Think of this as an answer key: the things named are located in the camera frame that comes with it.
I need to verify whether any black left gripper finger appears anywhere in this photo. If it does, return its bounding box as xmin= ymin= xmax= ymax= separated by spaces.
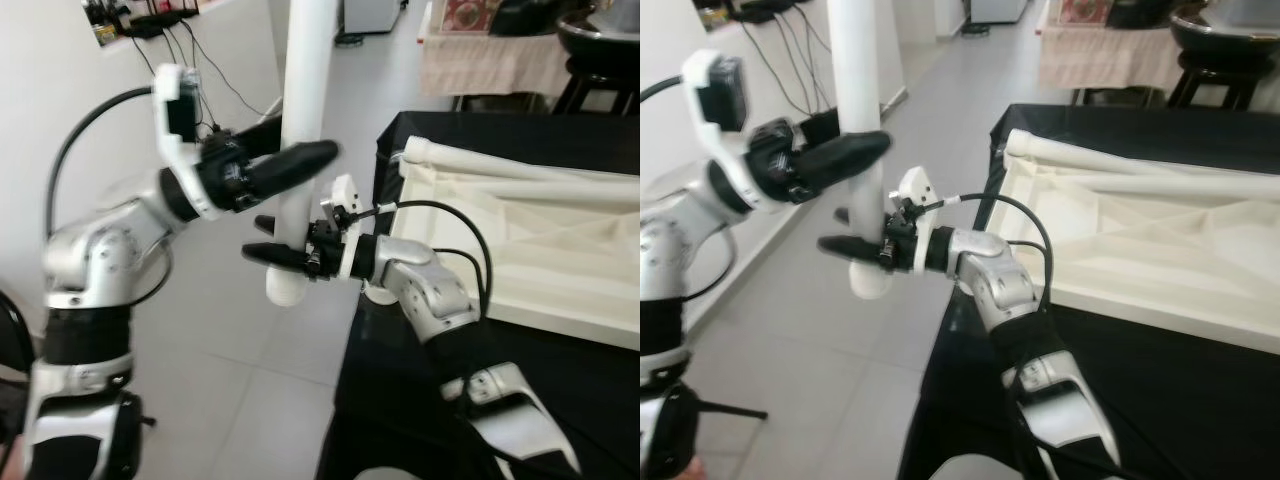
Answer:
xmin=247 ymin=139 xmax=342 ymax=199
xmin=798 ymin=130 xmax=894 ymax=198
xmin=232 ymin=113 xmax=287 ymax=159
xmin=795 ymin=104 xmax=835 ymax=143

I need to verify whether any black power strip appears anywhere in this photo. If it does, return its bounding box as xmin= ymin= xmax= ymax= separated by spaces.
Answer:
xmin=128 ymin=10 xmax=201 ymax=41
xmin=733 ymin=0 xmax=813 ymax=25

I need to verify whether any black stand rod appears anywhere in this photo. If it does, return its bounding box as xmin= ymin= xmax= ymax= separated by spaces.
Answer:
xmin=700 ymin=398 xmax=769 ymax=421

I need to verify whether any beige side table cloth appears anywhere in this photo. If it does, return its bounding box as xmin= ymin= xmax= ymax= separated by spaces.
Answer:
xmin=418 ymin=0 xmax=573 ymax=99
xmin=1037 ymin=0 xmax=1183 ymax=93

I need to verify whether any red printed box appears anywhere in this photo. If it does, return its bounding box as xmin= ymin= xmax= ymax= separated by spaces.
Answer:
xmin=1058 ymin=0 xmax=1117 ymax=27
xmin=440 ymin=0 xmax=504 ymax=33

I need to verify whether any cream plastic table top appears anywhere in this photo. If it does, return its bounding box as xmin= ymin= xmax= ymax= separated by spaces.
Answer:
xmin=975 ymin=128 xmax=1280 ymax=357
xmin=362 ymin=135 xmax=641 ymax=353

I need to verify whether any black bag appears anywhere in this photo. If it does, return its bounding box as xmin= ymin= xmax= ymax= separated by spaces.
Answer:
xmin=490 ymin=0 xmax=573 ymax=39
xmin=1105 ymin=0 xmax=1188 ymax=31

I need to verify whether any black hanging power cable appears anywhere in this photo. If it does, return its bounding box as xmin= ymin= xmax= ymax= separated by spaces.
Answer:
xmin=180 ymin=25 xmax=269 ymax=119
xmin=140 ymin=35 xmax=223 ymax=136
xmin=745 ymin=18 xmax=831 ymax=116
xmin=790 ymin=10 xmax=851 ymax=93

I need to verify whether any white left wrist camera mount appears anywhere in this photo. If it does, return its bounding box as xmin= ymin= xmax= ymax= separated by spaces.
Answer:
xmin=153 ymin=64 xmax=225 ymax=221
xmin=681 ymin=47 xmax=755 ymax=218

